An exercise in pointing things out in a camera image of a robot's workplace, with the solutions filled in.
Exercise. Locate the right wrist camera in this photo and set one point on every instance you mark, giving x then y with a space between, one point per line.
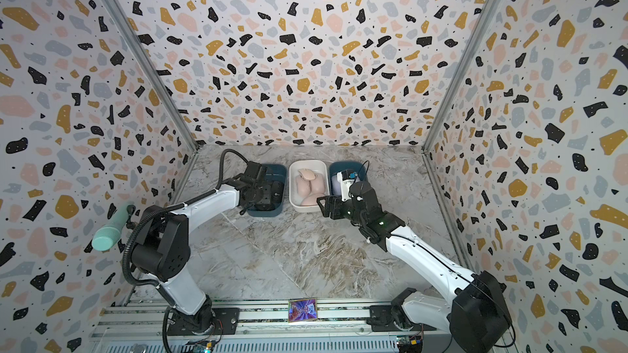
346 179

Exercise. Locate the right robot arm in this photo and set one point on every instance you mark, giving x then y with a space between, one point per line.
470 307

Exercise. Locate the purple mouse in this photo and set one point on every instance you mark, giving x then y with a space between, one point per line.
335 186

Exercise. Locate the pink mouse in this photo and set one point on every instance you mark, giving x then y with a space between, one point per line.
303 187
318 186
307 174
312 200

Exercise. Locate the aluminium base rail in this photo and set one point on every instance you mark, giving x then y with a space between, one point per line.
341 325

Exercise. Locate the teal storage box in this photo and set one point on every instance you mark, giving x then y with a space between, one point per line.
356 166
275 172

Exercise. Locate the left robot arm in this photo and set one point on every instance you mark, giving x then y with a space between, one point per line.
158 249

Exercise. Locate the right teal storage box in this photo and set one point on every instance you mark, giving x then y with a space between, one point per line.
356 166

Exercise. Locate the black mouse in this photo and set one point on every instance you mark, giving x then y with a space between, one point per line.
277 191

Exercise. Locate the mint green bottle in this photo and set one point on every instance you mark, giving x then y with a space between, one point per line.
109 235

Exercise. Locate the left teal storage box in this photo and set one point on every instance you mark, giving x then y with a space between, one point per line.
275 172

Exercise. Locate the colourful small card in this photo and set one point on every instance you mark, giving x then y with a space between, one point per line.
301 310

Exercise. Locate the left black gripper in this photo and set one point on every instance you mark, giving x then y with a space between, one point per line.
268 198

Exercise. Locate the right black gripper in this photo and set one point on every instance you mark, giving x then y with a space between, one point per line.
339 215

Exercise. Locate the white storage box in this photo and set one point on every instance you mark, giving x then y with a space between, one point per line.
320 168

